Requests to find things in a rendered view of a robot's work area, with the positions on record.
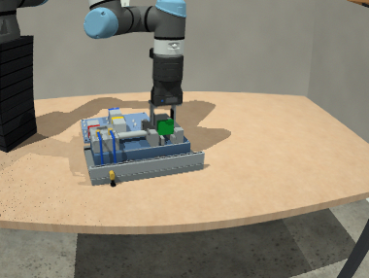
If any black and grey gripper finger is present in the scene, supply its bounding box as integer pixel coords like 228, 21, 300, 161
149, 100, 157, 126
170, 104, 182, 123

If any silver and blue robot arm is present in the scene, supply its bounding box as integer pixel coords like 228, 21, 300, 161
0, 0, 186, 43

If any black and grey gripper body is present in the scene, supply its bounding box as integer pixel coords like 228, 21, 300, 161
150, 39, 185, 107

